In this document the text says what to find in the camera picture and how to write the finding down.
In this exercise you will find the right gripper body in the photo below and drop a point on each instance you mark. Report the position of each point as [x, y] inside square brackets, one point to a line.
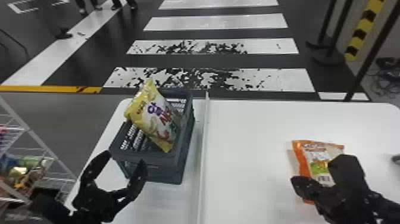
[347, 208]

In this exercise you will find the yellow black striped post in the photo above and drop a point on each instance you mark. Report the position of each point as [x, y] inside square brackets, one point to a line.
[364, 25]

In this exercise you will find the orange snack packet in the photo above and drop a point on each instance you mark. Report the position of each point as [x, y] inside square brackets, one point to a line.
[312, 158]

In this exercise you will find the grey crate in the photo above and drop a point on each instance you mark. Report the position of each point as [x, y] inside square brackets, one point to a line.
[150, 162]

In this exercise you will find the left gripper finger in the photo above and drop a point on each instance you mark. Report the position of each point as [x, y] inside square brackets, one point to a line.
[94, 169]
[137, 180]

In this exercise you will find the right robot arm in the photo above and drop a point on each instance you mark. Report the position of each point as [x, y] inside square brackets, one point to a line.
[387, 210]

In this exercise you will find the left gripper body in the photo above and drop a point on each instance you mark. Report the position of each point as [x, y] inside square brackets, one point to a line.
[97, 203]

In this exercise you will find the person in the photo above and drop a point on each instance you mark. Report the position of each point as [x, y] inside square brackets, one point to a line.
[83, 7]
[125, 3]

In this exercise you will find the yellow snack packet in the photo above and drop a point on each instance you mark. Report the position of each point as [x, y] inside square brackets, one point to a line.
[153, 122]

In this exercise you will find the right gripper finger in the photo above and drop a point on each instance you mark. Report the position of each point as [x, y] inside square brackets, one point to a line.
[309, 188]
[347, 171]

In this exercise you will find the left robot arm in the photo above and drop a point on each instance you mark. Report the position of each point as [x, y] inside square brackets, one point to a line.
[50, 210]

